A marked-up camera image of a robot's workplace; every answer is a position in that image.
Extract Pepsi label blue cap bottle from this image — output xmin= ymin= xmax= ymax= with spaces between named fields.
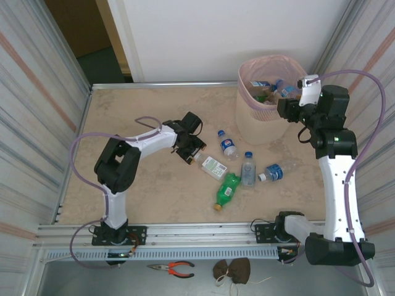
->
xmin=217 ymin=129 xmax=240 ymax=162

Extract square bottle green white label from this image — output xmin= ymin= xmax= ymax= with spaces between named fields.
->
xmin=192 ymin=152 xmax=228 ymax=182

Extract blue label white cap bottle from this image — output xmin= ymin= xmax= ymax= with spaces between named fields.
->
xmin=257 ymin=158 xmax=299 ymax=183

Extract beige ribbed plastic bin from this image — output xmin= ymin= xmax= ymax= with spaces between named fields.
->
xmin=236 ymin=54 xmax=309 ymax=146

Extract pink translucent bin liner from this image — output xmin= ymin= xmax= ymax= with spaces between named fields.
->
xmin=237 ymin=54 xmax=309 ymax=123

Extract soda water blue cap bottle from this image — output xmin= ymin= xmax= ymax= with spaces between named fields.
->
xmin=240 ymin=151 xmax=257 ymax=187

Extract small circuit board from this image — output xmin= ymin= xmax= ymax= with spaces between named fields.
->
xmin=106 ymin=251 xmax=136 ymax=259
xmin=277 ymin=246 xmax=300 ymax=257

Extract brown wooden door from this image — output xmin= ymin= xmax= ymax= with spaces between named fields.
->
xmin=44 ymin=0 xmax=112 ymax=59

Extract brown cloth pouch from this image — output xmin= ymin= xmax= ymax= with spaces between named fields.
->
xmin=212 ymin=257 xmax=251 ymax=284

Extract aluminium back rail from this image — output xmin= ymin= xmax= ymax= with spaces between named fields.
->
xmin=91 ymin=81 xmax=240 ymax=91

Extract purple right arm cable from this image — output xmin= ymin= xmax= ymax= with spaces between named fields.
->
xmin=282 ymin=70 xmax=386 ymax=287

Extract white door frame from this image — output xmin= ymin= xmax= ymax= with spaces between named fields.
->
xmin=95 ymin=0 xmax=146 ymax=83

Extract aluminium front rail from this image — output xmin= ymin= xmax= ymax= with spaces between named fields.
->
xmin=36 ymin=220 xmax=371 ymax=247

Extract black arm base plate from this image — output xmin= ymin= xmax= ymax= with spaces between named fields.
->
xmin=92 ymin=226 xmax=148 ymax=247
xmin=253 ymin=219 xmax=310 ymax=244

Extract white slotted cable duct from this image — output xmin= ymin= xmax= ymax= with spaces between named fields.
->
xmin=46 ymin=246 xmax=280 ymax=261

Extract orange handled pliers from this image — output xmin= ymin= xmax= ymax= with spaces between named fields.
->
xmin=146 ymin=261 xmax=195 ymax=279

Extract white string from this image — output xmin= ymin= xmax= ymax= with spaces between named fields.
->
xmin=215 ymin=268 xmax=272 ymax=294

